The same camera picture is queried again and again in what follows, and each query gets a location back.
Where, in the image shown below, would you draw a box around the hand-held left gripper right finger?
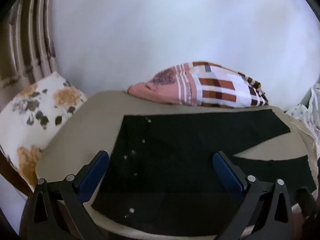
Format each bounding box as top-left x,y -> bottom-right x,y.
212,151 -> 295,240

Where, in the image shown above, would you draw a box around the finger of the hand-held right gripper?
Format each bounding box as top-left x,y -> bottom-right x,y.
296,187 -> 317,221

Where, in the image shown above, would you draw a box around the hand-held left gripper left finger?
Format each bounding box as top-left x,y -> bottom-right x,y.
22,150 -> 110,240

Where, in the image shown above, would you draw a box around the black pants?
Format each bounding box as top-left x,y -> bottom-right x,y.
91,109 -> 316,237

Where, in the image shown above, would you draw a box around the beige textured mattress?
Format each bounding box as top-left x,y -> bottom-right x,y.
35,90 -> 320,238

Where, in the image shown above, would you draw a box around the white floral pillow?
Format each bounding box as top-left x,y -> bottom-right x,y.
0,71 -> 88,189

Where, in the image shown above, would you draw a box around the pink plaid pillow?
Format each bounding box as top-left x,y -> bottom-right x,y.
127,61 -> 269,108

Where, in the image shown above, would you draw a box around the white dotted cloth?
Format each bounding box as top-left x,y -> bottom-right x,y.
285,82 -> 320,153

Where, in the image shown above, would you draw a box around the striped beige curtain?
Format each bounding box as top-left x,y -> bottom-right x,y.
0,0 -> 62,105

